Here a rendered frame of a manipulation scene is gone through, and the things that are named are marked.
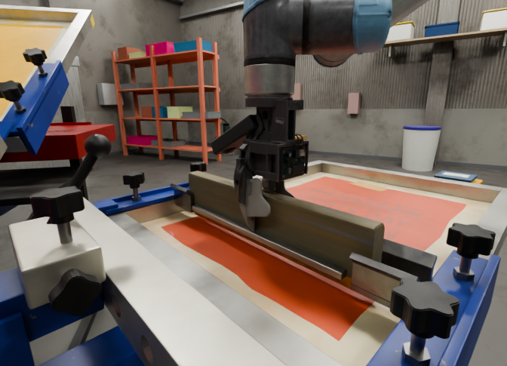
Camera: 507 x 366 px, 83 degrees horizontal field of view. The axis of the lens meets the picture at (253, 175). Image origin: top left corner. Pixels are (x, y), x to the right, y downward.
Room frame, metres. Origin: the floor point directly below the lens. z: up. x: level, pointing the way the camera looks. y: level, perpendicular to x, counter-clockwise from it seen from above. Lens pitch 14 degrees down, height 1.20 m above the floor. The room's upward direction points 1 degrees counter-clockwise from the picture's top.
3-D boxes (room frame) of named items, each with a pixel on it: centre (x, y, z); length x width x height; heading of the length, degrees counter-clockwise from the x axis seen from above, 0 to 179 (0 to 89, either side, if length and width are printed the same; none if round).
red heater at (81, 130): (1.27, 0.93, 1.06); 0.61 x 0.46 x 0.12; 13
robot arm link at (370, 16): (0.44, -0.13, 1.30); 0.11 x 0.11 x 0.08; 81
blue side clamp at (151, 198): (0.64, 0.20, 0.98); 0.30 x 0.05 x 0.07; 133
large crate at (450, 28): (5.42, -3.30, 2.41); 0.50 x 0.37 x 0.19; 57
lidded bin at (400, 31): (5.80, -2.72, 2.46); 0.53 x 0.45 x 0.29; 57
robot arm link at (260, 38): (0.44, -0.03, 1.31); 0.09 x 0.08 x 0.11; 81
